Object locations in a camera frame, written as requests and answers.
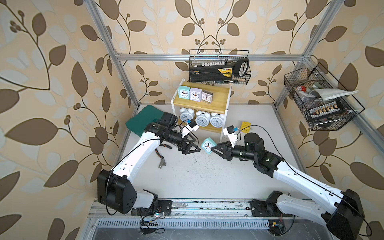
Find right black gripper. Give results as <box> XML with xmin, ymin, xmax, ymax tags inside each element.
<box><xmin>212</xmin><ymin>140</ymin><xmax>257</xmax><ymax>162</ymax></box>

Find teal square alarm clock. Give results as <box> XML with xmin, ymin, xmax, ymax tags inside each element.
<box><xmin>201</xmin><ymin>138</ymin><xmax>217</xmax><ymax>155</ymax></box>
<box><xmin>178</xmin><ymin>86</ymin><xmax>191</xmax><ymax>100</ymax></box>

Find large white twin-bell clock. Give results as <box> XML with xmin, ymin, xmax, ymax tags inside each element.
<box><xmin>210</xmin><ymin>113</ymin><xmax>225</xmax><ymax>128</ymax></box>

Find white twin-bell alarm clock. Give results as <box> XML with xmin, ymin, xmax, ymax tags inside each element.
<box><xmin>180</xmin><ymin>107</ymin><xmax>195</xmax><ymax>123</ymax></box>
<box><xmin>195</xmin><ymin>111</ymin><xmax>211</xmax><ymax>127</ymax></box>

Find grey square alarm clock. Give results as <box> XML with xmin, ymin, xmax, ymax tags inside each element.
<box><xmin>201</xmin><ymin>90</ymin><xmax>214</xmax><ymax>104</ymax></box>

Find lilac square alarm clock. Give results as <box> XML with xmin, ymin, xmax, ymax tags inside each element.
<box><xmin>189</xmin><ymin>88</ymin><xmax>203</xmax><ymax>102</ymax></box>

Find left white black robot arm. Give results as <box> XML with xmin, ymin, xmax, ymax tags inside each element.
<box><xmin>97</xmin><ymin>112</ymin><xmax>201</xmax><ymax>214</ymax></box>

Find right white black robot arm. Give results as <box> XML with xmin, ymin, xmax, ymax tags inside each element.
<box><xmin>211</xmin><ymin>133</ymin><xmax>365</xmax><ymax>240</ymax></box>

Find wooden two-tier shelf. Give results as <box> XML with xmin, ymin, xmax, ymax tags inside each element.
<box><xmin>171</xmin><ymin>78</ymin><xmax>232</xmax><ymax>141</ymax></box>

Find yellow cube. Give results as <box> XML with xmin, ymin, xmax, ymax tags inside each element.
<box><xmin>240</xmin><ymin>121</ymin><xmax>252</xmax><ymax>134</ymax></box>

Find black yellow box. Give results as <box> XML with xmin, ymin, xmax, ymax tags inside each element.
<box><xmin>189</xmin><ymin>65</ymin><xmax>233</xmax><ymax>83</ymax></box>

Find white paper booklet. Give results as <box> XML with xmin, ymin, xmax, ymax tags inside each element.
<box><xmin>309</xmin><ymin>89</ymin><xmax>359</xmax><ymax>101</ymax></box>

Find paint tube set box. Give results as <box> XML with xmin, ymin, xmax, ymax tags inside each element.
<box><xmin>305</xmin><ymin>101</ymin><xmax>348</xmax><ymax>121</ymax></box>

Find orange handled pliers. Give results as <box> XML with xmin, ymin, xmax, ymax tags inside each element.
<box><xmin>155</xmin><ymin>144</ymin><xmax>172</xmax><ymax>169</ymax></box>

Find black wire basket back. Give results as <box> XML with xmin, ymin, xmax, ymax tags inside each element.
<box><xmin>189</xmin><ymin>49</ymin><xmax>252</xmax><ymax>85</ymax></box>

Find black wire basket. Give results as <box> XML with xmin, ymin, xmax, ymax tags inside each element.
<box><xmin>284</xmin><ymin>63</ymin><xmax>365</xmax><ymax>131</ymax></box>
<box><xmin>189</xmin><ymin>49</ymin><xmax>252</xmax><ymax>85</ymax></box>

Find black handled tool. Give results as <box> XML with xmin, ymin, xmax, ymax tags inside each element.
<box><xmin>232</xmin><ymin>58</ymin><xmax>250</xmax><ymax>78</ymax></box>

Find black wire basket right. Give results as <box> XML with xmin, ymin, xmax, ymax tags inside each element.
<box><xmin>284</xmin><ymin>63</ymin><xmax>365</xmax><ymax>131</ymax></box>

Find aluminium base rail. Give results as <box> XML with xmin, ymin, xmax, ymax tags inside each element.
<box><xmin>88</xmin><ymin>197</ymin><xmax>326</xmax><ymax>221</ymax></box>

